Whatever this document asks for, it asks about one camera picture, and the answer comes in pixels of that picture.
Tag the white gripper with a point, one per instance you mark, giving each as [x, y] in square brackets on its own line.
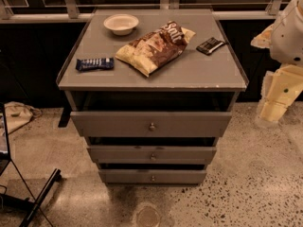
[288, 42]

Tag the grey drawer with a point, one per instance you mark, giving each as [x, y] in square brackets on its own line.
[152, 176]
[151, 124]
[151, 155]

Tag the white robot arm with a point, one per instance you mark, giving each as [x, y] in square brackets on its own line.
[284, 39]

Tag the grey drawer cabinet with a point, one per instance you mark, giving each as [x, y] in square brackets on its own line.
[193, 82]

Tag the grey bottom drawer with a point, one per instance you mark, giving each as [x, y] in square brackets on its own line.
[152, 176]

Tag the grey top drawer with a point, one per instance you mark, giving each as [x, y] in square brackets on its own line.
[151, 124]

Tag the black chocolate bar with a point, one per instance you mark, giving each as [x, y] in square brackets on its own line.
[209, 46]

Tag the brown yellow chip bag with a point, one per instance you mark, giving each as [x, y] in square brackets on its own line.
[157, 48]

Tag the metal window railing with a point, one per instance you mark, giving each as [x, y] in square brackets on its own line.
[126, 7]

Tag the white paper bowl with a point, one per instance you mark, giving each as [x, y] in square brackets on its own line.
[121, 24]

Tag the blue snack bar wrapper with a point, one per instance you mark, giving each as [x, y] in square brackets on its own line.
[95, 64]

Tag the black tripod stand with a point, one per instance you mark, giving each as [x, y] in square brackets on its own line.
[30, 208]

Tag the beige cloth bag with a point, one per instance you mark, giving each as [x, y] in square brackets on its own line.
[19, 114]

